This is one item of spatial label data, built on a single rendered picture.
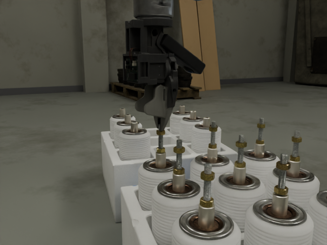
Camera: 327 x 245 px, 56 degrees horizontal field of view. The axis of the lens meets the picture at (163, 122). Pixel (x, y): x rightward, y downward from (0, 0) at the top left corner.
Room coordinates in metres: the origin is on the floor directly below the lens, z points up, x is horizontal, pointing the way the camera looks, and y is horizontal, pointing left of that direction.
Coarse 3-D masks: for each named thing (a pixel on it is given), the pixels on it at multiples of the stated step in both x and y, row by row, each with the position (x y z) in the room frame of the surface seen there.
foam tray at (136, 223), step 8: (128, 192) 0.63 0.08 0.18; (136, 192) 0.65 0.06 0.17; (128, 200) 0.60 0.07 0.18; (136, 200) 0.60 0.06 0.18; (128, 208) 0.56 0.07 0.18; (136, 208) 0.56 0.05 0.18; (128, 216) 0.55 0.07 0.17; (136, 216) 0.53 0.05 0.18; (144, 216) 0.53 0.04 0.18; (128, 224) 0.56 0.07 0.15; (136, 224) 0.51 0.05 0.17; (144, 224) 0.50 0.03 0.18; (128, 232) 0.56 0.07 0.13; (136, 232) 0.48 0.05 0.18; (144, 232) 0.48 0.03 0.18; (128, 240) 0.56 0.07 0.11; (136, 240) 0.48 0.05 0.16; (144, 240) 0.45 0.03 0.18; (152, 240) 0.45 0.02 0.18
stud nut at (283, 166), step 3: (276, 162) 0.42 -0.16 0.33; (279, 162) 0.42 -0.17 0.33; (288, 162) 0.42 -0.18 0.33; (276, 165) 0.42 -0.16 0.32; (279, 165) 0.41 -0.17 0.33; (282, 165) 0.41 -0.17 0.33; (285, 165) 0.41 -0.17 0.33; (288, 165) 0.41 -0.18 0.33; (279, 168) 0.41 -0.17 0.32; (282, 168) 0.41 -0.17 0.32; (285, 168) 0.41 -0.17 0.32; (288, 168) 0.41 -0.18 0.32
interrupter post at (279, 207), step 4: (272, 196) 0.42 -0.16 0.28; (276, 196) 0.41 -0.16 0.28; (280, 196) 0.41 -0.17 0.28; (284, 196) 0.41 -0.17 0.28; (288, 196) 0.41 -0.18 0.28; (272, 200) 0.42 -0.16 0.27; (276, 200) 0.41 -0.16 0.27; (280, 200) 0.41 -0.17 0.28; (284, 200) 0.41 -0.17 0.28; (272, 204) 0.42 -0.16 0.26; (276, 204) 0.41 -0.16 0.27; (280, 204) 0.41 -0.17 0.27; (284, 204) 0.41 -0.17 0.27; (272, 208) 0.42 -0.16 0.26; (276, 208) 0.41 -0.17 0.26; (280, 208) 0.41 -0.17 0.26; (284, 208) 0.41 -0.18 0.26; (272, 212) 0.41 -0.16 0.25; (276, 212) 0.41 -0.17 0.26; (280, 212) 0.41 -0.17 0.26; (284, 212) 0.41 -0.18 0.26
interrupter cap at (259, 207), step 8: (264, 200) 0.45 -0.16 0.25; (256, 208) 0.43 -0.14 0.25; (264, 208) 0.43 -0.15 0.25; (288, 208) 0.43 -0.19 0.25; (296, 208) 0.43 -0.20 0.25; (264, 216) 0.40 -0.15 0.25; (272, 216) 0.40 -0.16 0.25; (280, 216) 0.41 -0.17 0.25; (288, 216) 0.41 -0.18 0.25; (296, 216) 0.40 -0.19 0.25; (304, 216) 0.40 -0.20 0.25; (280, 224) 0.38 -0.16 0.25; (288, 224) 0.38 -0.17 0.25; (296, 224) 0.38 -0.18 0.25
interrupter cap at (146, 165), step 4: (148, 160) 0.63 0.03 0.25; (152, 160) 0.64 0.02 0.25; (168, 160) 0.64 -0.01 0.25; (172, 160) 0.63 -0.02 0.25; (144, 164) 0.61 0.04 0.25; (148, 164) 0.61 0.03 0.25; (152, 164) 0.62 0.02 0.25; (168, 164) 0.62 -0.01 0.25; (172, 164) 0.61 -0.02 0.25; (144, 168) 0.60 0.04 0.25; (148, 168) 0.59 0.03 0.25; (152, 168) 0.59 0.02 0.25; (156, 168) 0.59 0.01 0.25; (160, 168) 0.60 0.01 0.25; (164, 168) 0.59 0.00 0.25; (168, 168) 0.59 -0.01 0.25; (172, 168) 0.59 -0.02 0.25; (156, 172) 0.58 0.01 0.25; (160, 172) 0.57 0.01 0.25; (164, 172) 0.58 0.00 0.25
